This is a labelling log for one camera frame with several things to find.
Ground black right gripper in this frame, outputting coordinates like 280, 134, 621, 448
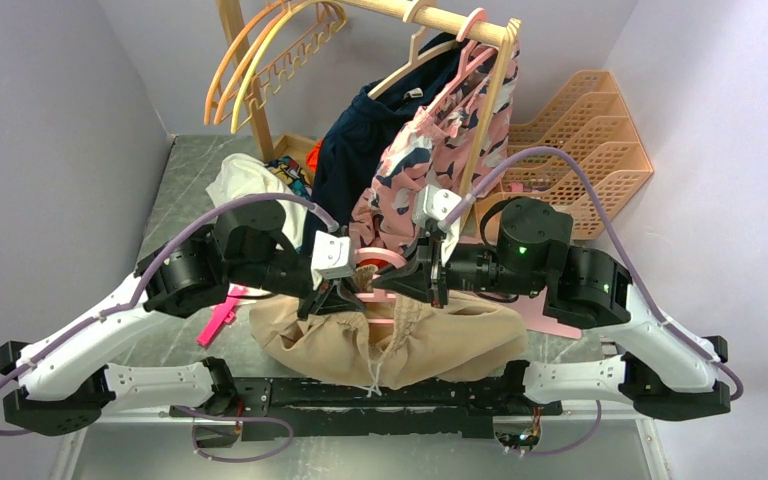
372, 228, 545, 310

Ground pink notched hanger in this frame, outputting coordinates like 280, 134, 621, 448
354, 247, 407, 326

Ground beige drawstring shorts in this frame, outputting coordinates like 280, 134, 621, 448
249, 291, 528, 389

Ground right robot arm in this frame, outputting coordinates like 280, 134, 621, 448
374, 197, 731, 421

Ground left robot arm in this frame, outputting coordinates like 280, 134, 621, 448
0, 193, 364, 437

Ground cream hanger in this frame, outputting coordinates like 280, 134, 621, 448
368, 27, 459, 100

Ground pink hanger with garment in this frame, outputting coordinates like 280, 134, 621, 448
426, 7, 496, 114

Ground orange hanger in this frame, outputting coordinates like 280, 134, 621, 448
203, 1, 287, 125

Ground yellow hanger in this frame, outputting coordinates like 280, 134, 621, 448
215, 1, 346, 133

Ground peach notched hanger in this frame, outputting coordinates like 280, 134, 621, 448
226, 1, 348, 133

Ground pink clothes clip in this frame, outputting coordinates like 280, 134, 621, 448
196, 285, 248, 348

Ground pink clipboard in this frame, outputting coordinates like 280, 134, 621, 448
519, 298, 584, 341

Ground pink shark print garment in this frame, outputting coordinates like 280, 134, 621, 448
348, 44, 520, 253

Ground colourful patterned garment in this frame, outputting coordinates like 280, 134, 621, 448
266, 156, 313, 200

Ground orange mesh garment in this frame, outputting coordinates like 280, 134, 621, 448
305, 140, 322, 172

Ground white garment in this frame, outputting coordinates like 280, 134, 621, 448
205, 153, 307, 247

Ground navy blue hanging garment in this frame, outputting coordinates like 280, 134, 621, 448
311, 33, 466, 255

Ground wooden clothes rack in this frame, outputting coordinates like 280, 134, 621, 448
204, 1, 517, 217

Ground peach mesh file organizer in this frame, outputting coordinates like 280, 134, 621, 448
473, 70, 654, 241

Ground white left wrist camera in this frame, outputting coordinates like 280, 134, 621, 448
310, 231, 356, 280

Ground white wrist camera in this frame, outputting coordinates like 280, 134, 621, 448
412, 185, 462, 263
310, 231, 356, 280

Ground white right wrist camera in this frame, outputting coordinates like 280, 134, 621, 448
412, 185, 462, 263

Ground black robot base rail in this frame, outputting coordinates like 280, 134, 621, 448
196, 360, 563, 441

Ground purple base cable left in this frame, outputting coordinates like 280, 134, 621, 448
178, 409, 295, 464

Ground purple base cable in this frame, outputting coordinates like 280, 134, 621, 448
523, 400, 604, 458
178, 409, 295, 464

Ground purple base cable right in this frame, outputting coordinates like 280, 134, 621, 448
523, 400, 604, 458

